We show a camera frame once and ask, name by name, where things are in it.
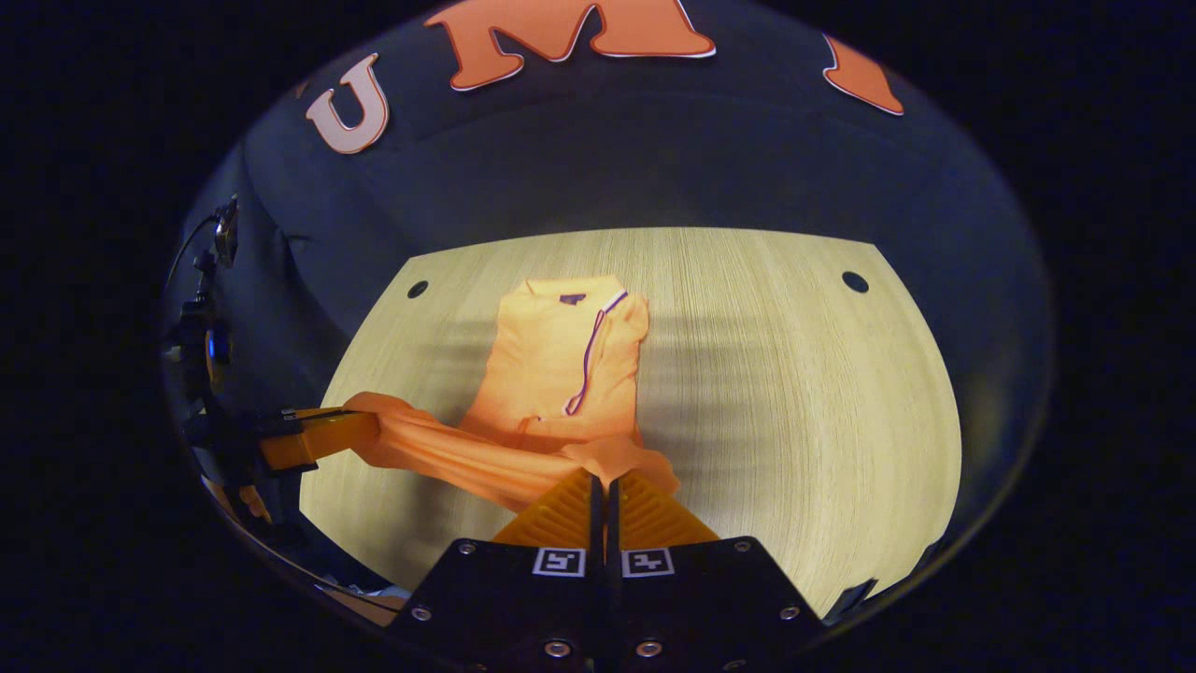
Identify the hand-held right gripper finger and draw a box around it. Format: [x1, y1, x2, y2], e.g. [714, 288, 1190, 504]
[388, 467, 606, 673]
[607, 469, 828, 673]

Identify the orange T-shirt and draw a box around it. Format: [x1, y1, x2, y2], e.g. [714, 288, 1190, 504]
[344, 274, 683, 517]

